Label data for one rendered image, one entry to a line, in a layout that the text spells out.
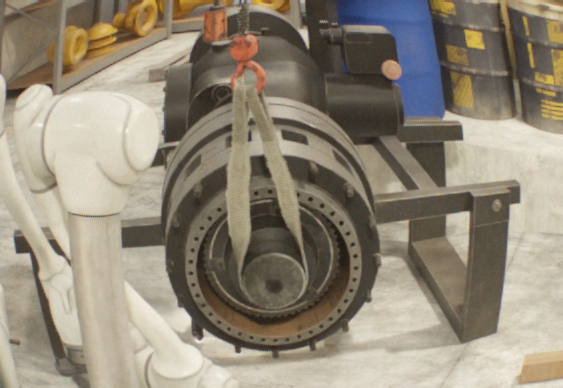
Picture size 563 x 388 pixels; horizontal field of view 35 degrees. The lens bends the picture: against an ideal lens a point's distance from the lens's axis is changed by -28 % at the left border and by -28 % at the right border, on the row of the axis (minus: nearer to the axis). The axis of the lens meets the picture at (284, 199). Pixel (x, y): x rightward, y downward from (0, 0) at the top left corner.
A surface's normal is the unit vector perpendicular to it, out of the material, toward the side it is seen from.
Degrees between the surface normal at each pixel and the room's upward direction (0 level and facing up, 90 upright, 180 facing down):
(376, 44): 90
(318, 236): 90
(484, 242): 90
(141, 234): 90
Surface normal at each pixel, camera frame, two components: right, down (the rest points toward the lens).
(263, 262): 0.06, 0.31
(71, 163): -0.44, 0.23
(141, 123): 0.89, 0.00
